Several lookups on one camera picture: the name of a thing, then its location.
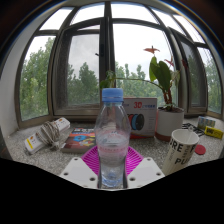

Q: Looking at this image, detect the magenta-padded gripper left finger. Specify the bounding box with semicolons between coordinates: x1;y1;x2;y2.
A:
59;145;102;189

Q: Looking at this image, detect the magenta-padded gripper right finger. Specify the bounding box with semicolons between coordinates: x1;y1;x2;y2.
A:
123;146;165;190

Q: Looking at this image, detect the clear blue-capped water bottle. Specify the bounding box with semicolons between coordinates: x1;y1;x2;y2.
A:
94;87;132;189

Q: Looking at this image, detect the cream mug with black lettering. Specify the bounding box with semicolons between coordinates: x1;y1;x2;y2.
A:
161;128;200;177

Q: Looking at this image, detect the potted plant in white pot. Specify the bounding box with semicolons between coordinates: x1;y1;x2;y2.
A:
99;45;185;143

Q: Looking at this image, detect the white red filament spool box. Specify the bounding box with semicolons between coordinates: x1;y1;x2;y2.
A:
122;97;158;139

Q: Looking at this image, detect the flat round red coaster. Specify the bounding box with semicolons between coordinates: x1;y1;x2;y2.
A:
194;143;207;156

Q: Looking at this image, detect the black plastic grid piece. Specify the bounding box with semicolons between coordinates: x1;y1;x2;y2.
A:
181;122;205;137

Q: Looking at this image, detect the multicoloured small carton pack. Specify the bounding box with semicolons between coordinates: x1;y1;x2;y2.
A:
197;115;216;129

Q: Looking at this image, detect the yellow glue box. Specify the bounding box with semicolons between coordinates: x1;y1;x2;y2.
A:
204;125;224;140

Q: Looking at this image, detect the dark-framed bay window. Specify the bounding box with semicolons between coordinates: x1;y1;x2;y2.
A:
13;1;224;129

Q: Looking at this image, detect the white power strip with cord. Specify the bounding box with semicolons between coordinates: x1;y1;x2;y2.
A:
23;117;71;155

